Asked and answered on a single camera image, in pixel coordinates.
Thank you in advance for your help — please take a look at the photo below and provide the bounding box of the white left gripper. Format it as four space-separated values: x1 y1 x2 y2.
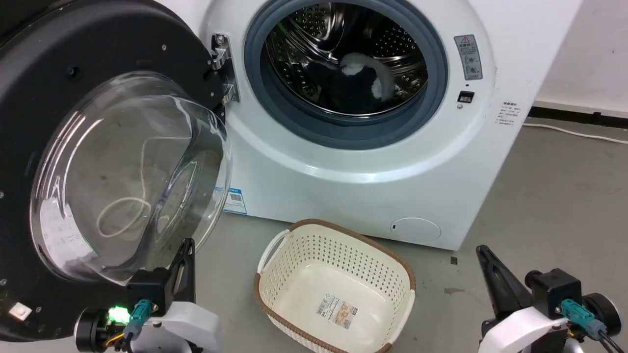
75 239 224 353

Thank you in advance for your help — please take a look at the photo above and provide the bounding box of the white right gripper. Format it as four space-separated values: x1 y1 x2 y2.
476 245 622 353

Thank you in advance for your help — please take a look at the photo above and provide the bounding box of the white front-load washing machine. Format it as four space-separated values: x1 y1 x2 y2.
162 0 584 252

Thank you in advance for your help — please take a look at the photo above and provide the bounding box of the metal door hinge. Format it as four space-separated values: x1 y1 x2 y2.
211 33 241 103

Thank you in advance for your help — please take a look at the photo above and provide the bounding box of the black washer door glass bowl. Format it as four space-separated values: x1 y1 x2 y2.
0 0 234 342

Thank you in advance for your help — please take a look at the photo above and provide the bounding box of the blue white QR sticker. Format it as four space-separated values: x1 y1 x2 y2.
223 188 248 215

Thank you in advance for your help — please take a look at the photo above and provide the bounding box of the round white filter cover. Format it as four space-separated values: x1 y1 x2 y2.
391 217 442 242

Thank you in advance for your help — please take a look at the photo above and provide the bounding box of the cream laundry basket brown rim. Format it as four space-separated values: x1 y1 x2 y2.
253 219 417 353

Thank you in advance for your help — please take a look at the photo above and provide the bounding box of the paper product label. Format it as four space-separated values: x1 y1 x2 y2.
316 294 359 324

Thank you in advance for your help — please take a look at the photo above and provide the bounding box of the small printed text label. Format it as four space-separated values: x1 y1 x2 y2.
495 101 520 126

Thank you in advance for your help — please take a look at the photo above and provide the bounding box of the black baseboard strip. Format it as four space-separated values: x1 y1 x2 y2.
527 101 628 129

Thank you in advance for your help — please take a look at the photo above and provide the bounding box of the grey warning sticker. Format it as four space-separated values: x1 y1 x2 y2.
454 34 483 81

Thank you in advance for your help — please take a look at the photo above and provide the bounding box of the black and white garment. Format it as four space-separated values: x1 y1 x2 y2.
307 53 400 116

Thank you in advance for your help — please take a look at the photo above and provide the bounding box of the stainless steel perforated drum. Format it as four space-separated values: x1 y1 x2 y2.
265 2 428 117

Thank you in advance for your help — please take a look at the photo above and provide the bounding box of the teal left cable connector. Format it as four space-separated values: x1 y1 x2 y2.
124 300 152 340

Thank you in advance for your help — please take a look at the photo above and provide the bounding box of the teal cable connector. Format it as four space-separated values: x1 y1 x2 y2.
560 299 607 340
124 300 152 340

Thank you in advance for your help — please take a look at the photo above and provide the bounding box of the teal right cable connector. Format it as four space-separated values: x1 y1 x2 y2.
560 299 607 340

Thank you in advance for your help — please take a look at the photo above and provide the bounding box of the white cord loop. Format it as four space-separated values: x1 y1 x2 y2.
96 137 154 239

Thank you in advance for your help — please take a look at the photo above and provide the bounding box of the white power cable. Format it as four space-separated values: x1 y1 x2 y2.
522 123 628 145

